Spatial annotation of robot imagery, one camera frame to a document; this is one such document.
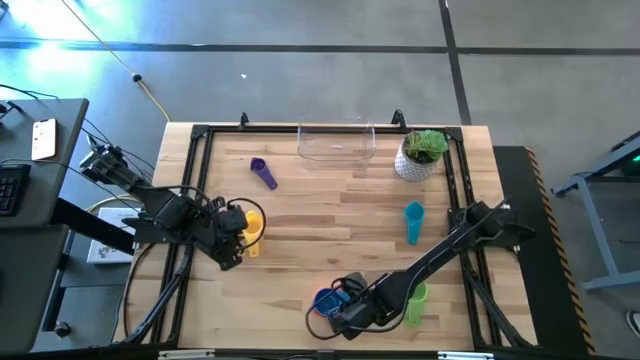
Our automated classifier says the black keyboard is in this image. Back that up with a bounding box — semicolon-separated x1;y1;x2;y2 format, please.
0;163;32;217

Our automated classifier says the white printed booklet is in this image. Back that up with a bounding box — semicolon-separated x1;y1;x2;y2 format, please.
87;207;144;265

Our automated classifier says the silver table bracket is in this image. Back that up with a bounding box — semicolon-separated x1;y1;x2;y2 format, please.
438;351;495;360
158;349;216;360

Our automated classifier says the purple measuring cup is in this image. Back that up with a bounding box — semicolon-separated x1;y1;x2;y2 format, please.
249;157;279;191

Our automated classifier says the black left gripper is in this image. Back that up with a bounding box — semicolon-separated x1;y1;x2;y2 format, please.
199;197;250;272

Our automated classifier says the clear plastic basket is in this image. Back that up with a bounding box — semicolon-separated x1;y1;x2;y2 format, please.
297;117;377;162

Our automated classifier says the succulent in white geometric pot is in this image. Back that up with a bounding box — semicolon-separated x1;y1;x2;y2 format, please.
394;129;450;183

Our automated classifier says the black aluminium table frame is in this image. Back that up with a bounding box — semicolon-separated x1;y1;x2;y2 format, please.
121;122;539;351

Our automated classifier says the black desk leg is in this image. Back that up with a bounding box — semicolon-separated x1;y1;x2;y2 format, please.
49;197;139;256

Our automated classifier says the yellow floor cable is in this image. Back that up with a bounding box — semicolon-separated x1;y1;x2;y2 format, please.
59;0;172;123

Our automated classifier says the turquoise measuring cup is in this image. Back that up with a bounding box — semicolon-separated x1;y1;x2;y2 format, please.
403;200;426;246

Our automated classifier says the white smartphone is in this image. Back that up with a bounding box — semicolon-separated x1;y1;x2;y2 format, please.
31;118;59;161

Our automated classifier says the black device with green light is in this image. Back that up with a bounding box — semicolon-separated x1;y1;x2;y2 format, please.
619;149;640;177

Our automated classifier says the grey desk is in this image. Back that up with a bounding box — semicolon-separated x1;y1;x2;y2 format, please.
0;98;90;231

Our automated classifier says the blue measuring cup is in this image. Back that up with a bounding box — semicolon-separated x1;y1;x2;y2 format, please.
313;288;351;317

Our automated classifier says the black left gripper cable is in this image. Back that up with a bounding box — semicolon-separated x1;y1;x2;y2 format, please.
225;197;268;252

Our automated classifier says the grey desk leg frame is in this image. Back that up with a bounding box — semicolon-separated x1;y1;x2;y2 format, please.
551;130;640;293

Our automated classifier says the black hazard-striped floor mat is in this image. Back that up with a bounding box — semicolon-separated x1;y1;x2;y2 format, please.
492;145;596;356

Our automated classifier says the green measuring cup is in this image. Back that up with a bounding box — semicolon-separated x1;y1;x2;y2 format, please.
404;282;430;329

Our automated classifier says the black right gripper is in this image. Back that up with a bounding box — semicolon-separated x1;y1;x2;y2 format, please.
327;292;396;342

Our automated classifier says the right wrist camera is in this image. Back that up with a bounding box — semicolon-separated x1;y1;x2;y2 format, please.
344;272;370;297

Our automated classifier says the yellow measuring cup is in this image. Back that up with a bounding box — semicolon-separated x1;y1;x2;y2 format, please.
241;209;265;259

